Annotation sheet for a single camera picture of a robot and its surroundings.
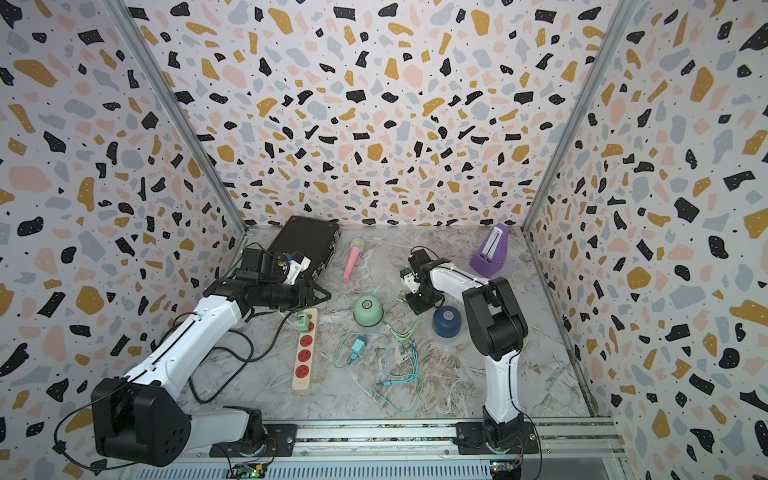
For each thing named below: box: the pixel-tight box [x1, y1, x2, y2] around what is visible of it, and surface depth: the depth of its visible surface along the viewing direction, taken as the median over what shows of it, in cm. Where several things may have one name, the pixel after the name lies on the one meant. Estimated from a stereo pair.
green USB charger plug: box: [296, 314, 311, 333], surface depth 89 cm
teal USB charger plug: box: [351, 334, 367, 360], surface depth 89 cm
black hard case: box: [268, 216, 340, 279], surface depth 116 cm
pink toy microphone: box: [342, 237, 365, 282], surface depth 112 cm
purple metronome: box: [470, 223, 509, 278], surface depth 105 cm
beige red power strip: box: [292, 308, 319, 390], surface depth 87 cm
